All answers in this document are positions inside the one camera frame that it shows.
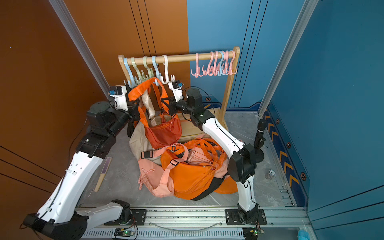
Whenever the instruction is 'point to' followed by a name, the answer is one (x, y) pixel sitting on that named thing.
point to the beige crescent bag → (140, 143)
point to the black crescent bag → (216, 183)
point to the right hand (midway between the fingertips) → (164, 99)
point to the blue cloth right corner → (303, 235)
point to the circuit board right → (250, 233)
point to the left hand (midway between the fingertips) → (138, 97)
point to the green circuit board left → (120, 232)
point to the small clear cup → (271, 173)
